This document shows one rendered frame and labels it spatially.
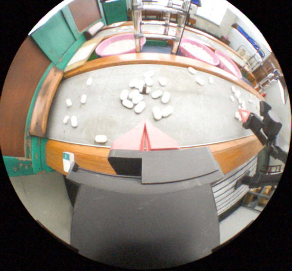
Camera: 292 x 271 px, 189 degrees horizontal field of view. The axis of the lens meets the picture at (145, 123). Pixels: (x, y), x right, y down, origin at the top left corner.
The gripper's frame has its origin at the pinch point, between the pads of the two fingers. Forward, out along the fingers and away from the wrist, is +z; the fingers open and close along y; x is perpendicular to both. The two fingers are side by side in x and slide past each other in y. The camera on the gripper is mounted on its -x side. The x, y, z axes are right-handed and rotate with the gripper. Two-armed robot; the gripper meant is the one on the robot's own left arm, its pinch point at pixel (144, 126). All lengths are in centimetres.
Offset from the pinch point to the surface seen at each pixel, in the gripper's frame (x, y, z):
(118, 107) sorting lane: 3.4, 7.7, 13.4
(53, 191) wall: 87, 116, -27
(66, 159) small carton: 10.7, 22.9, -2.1
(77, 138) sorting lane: 9.8, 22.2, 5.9
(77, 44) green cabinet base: -31, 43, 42
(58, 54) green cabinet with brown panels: -24, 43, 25
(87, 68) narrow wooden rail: -10.3, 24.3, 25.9
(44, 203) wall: 77, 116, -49
